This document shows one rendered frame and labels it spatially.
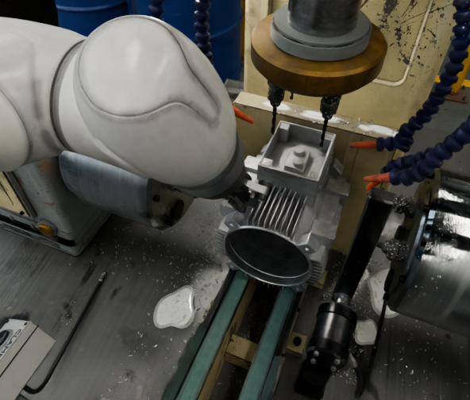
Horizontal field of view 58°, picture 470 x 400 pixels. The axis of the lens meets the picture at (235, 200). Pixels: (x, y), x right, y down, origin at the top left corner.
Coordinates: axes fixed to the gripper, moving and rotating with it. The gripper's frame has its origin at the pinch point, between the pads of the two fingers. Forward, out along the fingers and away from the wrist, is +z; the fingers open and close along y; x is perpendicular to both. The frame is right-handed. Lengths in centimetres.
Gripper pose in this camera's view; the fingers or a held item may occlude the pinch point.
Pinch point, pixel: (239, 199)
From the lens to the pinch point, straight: 66.5
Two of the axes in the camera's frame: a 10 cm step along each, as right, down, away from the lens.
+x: -3.3, 9.3, -1.4
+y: -9.2, -2.9, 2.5
